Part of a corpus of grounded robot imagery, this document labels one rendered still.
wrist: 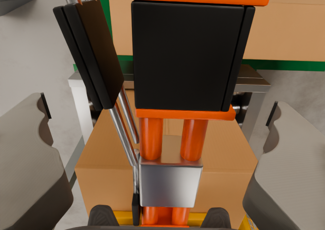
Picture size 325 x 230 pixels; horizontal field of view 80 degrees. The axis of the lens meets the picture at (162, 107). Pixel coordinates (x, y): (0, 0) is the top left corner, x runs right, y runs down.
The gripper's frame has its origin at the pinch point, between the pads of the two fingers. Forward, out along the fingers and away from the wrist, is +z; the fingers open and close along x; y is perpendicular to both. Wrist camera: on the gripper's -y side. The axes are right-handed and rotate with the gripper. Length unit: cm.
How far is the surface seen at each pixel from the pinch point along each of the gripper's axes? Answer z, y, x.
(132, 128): 4.4, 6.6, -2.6
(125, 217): 14.6, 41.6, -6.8
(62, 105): 111, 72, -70
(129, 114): 4.4, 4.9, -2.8
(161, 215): 4.3, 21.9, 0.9
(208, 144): 24.9, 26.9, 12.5
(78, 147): 75, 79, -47
